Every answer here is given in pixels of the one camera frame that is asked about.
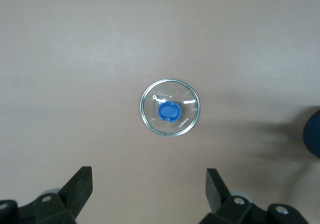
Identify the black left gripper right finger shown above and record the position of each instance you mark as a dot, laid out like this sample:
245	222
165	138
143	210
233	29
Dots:
220	204

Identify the glass lid with blue knob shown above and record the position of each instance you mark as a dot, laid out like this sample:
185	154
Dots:
170	113

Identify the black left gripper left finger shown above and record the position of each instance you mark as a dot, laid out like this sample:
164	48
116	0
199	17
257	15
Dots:
72	196

